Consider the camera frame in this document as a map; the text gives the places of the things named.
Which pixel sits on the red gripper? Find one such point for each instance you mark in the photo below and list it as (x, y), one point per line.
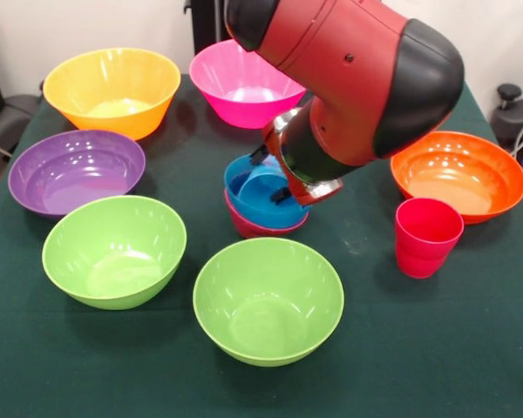
(287, 174)

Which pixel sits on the blue plastic cup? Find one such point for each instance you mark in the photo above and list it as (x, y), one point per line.
(261, 191)

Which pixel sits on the small blue plastic bowl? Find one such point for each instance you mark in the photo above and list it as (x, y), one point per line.
(233, 183)

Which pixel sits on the light green plastic bowl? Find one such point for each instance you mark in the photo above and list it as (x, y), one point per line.
(113, 248)
(266, 305)

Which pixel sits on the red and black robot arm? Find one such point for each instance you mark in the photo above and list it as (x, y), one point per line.
(353, 65)

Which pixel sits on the small red plastic bowl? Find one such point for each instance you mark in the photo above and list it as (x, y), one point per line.
(244, 226)

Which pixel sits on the large pink plastic bowl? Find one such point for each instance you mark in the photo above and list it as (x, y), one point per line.
(231, 78)

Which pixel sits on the red plastic cup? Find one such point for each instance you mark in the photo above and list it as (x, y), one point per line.
(423, 252)

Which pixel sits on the shallow orange plastic bowl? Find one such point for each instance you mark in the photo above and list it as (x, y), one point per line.
(457, 178)

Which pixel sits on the large yellow-orange plastic bowl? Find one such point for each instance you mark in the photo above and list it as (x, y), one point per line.
(113, 74)

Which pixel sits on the shallow purple plastic bowl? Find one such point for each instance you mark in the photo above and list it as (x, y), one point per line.
(74, 170)

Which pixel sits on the dark green table cloth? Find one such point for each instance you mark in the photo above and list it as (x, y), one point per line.
(261, 392)

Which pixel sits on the black floor stand base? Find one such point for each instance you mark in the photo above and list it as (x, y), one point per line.
(514, 117)

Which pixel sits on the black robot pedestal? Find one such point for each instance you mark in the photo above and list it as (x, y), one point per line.
(205, 22)

